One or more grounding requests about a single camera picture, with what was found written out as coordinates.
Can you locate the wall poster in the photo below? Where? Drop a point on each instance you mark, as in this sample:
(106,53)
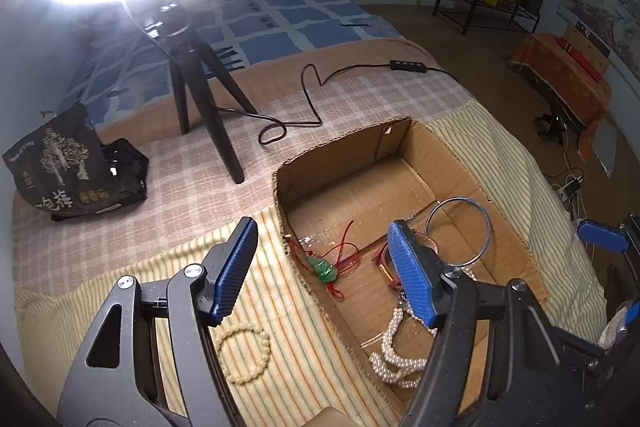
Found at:
(610,7)

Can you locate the cardboard box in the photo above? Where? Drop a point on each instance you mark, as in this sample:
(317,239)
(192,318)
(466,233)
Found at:
(360,157)

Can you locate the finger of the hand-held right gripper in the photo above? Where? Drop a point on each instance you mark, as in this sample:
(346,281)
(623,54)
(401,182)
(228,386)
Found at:
(600,359)
(600,232)

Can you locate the orange covered bench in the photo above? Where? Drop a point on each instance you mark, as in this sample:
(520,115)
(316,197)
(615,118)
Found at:
(550,62)

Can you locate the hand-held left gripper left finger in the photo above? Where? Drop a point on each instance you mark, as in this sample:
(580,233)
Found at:
(232,272)

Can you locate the blue patterned blanket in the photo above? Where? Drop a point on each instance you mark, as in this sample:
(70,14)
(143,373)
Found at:
(280,17)

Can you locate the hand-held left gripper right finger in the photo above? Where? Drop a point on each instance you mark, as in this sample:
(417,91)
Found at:
(410,277)

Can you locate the black clamp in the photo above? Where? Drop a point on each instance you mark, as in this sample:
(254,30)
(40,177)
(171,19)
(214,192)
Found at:
(552,124)

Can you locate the white power strip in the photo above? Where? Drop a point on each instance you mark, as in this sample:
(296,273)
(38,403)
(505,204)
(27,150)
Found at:
(570,187)

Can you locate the silver bangle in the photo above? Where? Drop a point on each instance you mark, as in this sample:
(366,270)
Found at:
(460,200)

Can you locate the black printed snack bag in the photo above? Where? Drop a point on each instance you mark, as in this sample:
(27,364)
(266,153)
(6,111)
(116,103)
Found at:
(55,167)

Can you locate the yellow striped bedsheet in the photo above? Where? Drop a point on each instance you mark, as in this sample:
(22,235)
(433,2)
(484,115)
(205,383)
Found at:
(280,307)

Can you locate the grey panel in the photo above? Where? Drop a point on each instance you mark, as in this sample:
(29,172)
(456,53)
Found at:
(605,147)

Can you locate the black tripod stand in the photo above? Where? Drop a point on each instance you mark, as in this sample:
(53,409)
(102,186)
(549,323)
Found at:
(182,97)

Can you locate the pink plaid blanket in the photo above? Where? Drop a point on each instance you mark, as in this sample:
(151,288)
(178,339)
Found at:
(150,207)

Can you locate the wooden board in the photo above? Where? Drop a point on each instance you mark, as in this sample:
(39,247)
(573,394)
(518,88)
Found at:
(590,52)

